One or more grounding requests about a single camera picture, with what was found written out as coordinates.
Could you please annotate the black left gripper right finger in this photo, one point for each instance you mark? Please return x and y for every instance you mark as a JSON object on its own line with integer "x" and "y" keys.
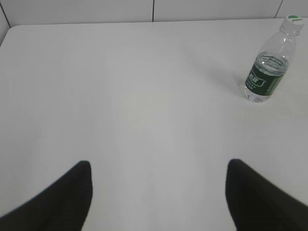
{"x": 255, "y": 204}

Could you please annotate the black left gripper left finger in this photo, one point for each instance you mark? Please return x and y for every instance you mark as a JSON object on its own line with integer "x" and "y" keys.
{"x": 63, "y": 206}

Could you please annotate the clear green-label water bottle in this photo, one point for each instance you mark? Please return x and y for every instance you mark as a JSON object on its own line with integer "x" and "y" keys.
{"x": 269, "y": 67}

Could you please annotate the white green bottle cap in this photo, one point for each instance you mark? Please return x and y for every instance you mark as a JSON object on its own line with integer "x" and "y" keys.
{"x": 292, "y": 25}

